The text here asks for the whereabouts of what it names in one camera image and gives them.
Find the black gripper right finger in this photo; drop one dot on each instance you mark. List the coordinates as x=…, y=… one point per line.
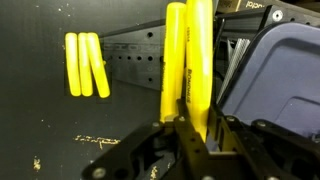
x=269, y=150

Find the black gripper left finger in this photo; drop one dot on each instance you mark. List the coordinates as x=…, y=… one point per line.
x=173, y=147

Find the large yellow T-handle hex key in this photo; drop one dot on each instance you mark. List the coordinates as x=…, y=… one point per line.
x=199, y=62

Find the black hex key stand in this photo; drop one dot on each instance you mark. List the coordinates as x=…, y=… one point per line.
x=135, y=53

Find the small yellow T-handle key two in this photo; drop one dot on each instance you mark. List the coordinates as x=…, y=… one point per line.
x=84, y=66

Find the small yellow T-handle key three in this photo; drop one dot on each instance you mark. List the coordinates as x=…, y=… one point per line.
x=97, y=64

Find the small yellow T-handle key one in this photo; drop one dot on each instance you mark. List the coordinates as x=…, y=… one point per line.
x=71, y=49

